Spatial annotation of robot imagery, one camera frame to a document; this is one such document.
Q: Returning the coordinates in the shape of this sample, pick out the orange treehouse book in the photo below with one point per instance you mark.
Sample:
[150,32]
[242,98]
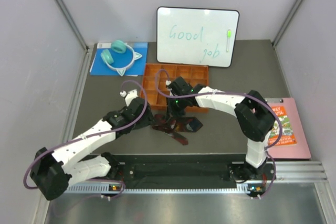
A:
[288,136]

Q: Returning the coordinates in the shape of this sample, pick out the green whiteboard marker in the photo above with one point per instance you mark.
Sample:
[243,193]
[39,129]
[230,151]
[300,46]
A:
[229,33]

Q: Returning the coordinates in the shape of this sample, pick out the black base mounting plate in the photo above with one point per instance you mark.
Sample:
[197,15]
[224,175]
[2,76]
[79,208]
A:
[225,167]

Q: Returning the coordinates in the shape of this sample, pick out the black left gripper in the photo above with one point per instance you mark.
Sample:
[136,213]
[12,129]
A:
[148,119]

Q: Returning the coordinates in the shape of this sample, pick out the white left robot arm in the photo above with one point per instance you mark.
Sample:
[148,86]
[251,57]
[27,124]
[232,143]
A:
[58,168]

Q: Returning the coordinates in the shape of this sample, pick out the grey slotted cable duct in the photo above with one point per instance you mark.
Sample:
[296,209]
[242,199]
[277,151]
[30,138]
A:
[113,188]

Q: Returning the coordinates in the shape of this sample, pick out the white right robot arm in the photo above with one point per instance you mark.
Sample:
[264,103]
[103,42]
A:
[253,114]

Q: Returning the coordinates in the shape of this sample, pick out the white dry-erase board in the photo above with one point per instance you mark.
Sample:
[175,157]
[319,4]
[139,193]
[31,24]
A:
[195,36]

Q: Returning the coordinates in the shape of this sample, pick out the orange wooden compartment tray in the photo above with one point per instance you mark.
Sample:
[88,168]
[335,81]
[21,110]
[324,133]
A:
[192,74]

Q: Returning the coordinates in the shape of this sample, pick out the blue folder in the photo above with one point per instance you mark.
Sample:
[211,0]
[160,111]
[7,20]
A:
[98,68]

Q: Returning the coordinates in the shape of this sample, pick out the red patterned necktie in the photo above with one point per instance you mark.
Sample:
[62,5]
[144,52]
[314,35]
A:
[173,126]

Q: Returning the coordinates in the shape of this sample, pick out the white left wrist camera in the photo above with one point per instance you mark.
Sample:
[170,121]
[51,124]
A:
[129,96]

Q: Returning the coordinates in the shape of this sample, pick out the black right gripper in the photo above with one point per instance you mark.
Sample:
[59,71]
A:
[171,112]

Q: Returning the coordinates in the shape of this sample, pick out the pink clipboard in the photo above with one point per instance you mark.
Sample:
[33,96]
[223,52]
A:
[301,149]

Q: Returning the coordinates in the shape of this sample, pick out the teal cat-ear headphones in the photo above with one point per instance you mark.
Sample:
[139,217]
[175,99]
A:
[118,56]

